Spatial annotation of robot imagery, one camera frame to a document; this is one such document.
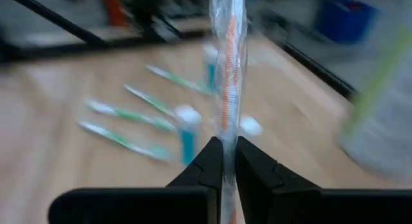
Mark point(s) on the black aluminium table frame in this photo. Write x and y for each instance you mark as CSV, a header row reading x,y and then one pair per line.
x,y
54,18

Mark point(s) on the white green wipes canister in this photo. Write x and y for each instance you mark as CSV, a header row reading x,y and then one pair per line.
x,y
383,137

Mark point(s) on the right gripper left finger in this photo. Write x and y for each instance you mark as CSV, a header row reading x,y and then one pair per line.
x,y
193,201

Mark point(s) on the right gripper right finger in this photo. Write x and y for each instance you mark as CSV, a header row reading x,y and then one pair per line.
x,y
273,198

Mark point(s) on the orange toothbrush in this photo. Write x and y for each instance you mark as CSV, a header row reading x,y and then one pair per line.
x,y
229,72

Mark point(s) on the green toothbrush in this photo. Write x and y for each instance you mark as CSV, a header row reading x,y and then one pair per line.
x,y
180,80
149,100
122,141
128,115

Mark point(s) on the blue plastic bin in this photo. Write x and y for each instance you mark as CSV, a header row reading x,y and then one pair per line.
x,y
344,21

